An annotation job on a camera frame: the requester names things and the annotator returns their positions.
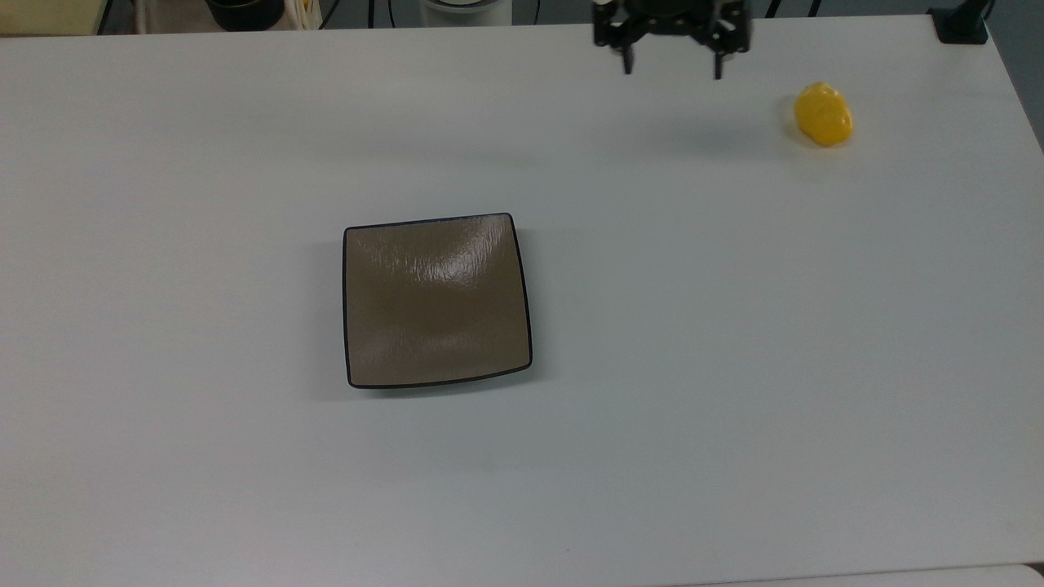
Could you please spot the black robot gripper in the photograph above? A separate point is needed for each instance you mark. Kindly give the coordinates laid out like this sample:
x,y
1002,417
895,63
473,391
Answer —
x,y
673,16

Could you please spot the yellow lemon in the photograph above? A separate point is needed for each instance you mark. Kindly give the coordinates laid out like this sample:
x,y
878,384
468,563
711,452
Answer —
x,y
824,114

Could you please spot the square brown ceramic plate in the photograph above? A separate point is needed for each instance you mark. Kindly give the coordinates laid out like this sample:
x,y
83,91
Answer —
x,y
436,302

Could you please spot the black clamp-mounted pole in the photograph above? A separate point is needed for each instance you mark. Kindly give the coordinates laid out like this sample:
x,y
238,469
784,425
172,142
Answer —
x,y
961,24

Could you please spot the dark round bucket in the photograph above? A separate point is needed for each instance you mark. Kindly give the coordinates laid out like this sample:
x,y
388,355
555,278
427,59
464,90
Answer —
x,y
245,12

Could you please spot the beige board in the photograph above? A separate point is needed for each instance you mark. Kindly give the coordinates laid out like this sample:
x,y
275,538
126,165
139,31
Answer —
x,y
49,15

